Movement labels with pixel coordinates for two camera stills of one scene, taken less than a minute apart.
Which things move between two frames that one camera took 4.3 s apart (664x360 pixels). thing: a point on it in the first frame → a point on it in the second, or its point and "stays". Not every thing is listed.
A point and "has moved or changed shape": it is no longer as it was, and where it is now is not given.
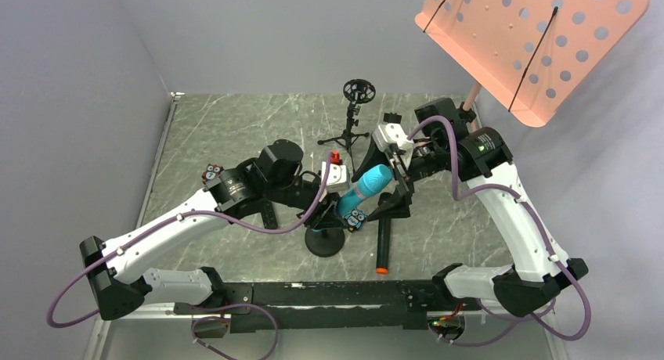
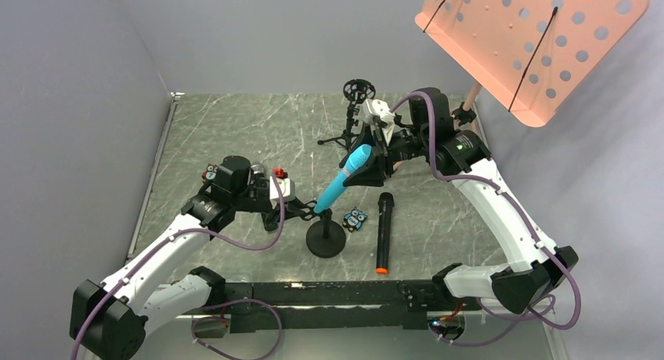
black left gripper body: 315,209 → 277,212
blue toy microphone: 371,180 has moved or changed shape
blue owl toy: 354,219 stays
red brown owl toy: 211,172 stays
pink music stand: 531,45 stays
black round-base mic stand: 326,243 stays
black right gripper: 396,175 → 384,157
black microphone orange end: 384,246 stays
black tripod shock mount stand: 355,91 stays
